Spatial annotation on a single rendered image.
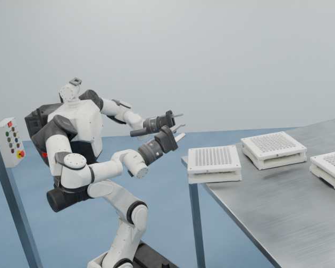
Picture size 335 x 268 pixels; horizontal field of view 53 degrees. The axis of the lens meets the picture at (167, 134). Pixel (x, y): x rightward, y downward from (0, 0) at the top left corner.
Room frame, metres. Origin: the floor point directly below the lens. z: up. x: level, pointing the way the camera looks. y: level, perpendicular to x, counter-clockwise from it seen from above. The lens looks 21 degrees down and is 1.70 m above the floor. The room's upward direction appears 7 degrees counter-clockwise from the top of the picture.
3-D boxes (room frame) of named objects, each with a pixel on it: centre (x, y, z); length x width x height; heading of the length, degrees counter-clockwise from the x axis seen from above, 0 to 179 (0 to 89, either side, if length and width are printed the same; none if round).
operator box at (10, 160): (1.93, 0.95, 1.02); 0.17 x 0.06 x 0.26; 178
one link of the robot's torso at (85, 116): (1.58, 0.48, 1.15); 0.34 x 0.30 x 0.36; 173
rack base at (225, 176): (1.49, -0.21, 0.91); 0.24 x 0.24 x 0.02; 83
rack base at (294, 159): (1.56, -0.52, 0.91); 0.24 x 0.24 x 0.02; 6
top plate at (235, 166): (1.49, -0.21, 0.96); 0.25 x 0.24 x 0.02; 173
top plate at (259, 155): (1.56, -0.52, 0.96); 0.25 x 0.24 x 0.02; 6
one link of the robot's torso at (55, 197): (1.53, 0.50, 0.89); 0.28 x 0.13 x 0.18; 128
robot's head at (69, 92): (1.56, 0.42, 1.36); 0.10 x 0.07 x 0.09; 173
